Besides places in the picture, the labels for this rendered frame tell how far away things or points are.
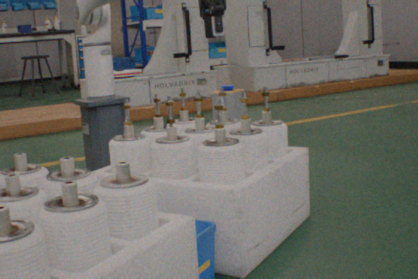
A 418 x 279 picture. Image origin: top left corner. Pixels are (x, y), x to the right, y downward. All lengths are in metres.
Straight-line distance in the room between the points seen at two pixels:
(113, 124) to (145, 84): 1.71
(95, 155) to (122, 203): 0.90
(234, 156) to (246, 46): 2.85
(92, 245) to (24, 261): 0.12
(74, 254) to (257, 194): 0.46
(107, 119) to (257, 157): 0.65
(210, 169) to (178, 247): 0.26
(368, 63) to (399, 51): 2.38
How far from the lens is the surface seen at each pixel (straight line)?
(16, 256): 0.60
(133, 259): 0.70
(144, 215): 0.77
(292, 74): 4.00
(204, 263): 0.96
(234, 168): 1.01
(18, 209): 0.75
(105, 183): 0.79
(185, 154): 1.07
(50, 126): 3.07
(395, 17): 6.99
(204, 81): 3.54
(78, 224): 0.67
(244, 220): 0.99
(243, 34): 3.85
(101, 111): 1.62
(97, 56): 1.63
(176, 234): 0.79
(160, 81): 3.37
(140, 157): 1.14
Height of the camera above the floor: 0.45
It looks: 8 degrees down
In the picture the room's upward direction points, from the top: 4 degrees counter-clockwise
